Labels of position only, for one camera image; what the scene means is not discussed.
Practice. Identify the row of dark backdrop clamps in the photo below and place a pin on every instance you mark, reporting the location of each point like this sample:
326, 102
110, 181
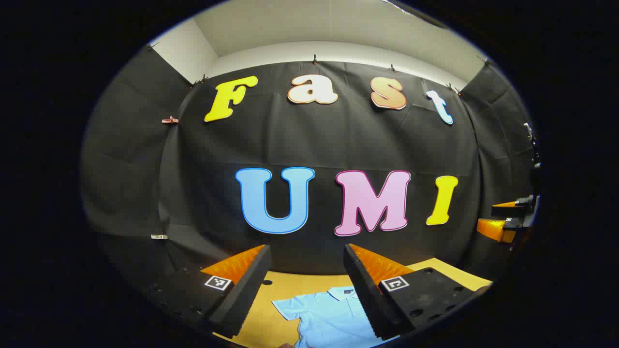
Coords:
314, 59

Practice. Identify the small white tag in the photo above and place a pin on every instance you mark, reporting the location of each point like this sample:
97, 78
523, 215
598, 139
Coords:
158, 237

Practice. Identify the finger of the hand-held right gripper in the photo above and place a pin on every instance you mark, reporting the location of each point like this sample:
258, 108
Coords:
508, 211
493, 229

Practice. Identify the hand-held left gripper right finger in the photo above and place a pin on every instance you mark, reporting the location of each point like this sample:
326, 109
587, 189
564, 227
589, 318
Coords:
367, 295

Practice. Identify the light blue polo T-shirt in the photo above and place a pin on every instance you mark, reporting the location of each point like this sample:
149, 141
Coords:
329, 319

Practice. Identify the pink backdrop clip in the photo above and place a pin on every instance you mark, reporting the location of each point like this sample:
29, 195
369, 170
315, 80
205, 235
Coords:
169, 120

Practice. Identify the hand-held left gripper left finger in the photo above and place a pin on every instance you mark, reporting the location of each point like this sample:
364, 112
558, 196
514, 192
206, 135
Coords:
246, 290

